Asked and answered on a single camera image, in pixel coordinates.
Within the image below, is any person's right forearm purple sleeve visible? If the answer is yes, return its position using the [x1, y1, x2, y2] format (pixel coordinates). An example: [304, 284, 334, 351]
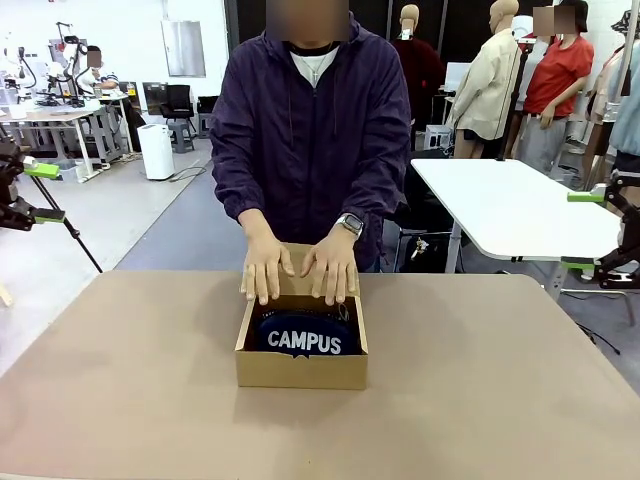
[212, 169, 275, 237]

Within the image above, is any mannequin in beige jacket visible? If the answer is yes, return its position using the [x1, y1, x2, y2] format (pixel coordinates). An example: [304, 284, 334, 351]
[446, 0, 524, 160]

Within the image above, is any metal wall panel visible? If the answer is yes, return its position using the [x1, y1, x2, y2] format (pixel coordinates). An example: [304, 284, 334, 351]
[160, 19, 208, 79]

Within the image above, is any white air purifier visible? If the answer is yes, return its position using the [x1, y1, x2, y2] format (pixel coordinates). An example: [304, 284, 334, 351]
[136, 124, 176, 182]

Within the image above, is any white table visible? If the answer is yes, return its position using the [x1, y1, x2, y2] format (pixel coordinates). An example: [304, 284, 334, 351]
[410, 156, 627, 275]

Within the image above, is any navy campus pencil case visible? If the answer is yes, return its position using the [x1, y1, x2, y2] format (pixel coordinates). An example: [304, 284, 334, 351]
[256, 299, 359, 358]

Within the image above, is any seated person in white shirt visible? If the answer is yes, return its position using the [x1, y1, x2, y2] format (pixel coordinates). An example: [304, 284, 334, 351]
[74, 44, 122, 95]

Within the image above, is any person's left hand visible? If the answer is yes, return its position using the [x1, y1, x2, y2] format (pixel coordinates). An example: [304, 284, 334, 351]
[299, 228, 361, 308]

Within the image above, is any mannequin in dark red top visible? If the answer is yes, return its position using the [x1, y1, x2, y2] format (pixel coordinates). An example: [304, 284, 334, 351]
[392, 4, 447, 126]

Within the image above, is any silver wristwatch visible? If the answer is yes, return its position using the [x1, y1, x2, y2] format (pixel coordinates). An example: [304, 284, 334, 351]
[335, 213, 364, 239]

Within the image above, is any person in purple jacket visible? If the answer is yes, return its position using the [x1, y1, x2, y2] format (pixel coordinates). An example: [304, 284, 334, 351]
[209, 9, 414, 274]

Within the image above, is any person's right hand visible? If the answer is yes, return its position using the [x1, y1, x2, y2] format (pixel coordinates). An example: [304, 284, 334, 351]
[240, 226, 297, 306]

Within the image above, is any black low chair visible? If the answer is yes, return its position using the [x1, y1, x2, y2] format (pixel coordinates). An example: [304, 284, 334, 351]
[196, 95, 221, 140]

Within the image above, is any grey workbench desk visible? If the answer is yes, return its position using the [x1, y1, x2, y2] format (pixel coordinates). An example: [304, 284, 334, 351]
[0, 93, 134, 182]

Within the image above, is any grey plastic stool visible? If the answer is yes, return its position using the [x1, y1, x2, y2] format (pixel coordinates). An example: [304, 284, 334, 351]
[167, 121, 197, 154]

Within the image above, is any black office chair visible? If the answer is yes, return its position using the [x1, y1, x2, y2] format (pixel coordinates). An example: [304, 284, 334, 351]
[159, 84, 197, 124]

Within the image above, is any figure in red t-shirt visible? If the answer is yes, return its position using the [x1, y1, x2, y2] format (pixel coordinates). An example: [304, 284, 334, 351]
[504, 0, 596, 177]

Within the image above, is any brown cardboard box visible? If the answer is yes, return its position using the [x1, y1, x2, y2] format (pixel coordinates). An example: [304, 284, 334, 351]
[234, 241, 370, 391]

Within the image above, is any black tripod leg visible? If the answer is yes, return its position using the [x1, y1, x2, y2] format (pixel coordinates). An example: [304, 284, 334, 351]
[29, 174, 105, 274]

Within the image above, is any white computer case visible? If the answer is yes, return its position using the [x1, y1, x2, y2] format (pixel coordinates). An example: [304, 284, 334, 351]
[423, 124, 455, 151]

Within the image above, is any person's left forearm purple sleeve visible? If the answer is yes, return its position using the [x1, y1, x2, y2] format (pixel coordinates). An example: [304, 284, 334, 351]
[343, 169, 411, 237]

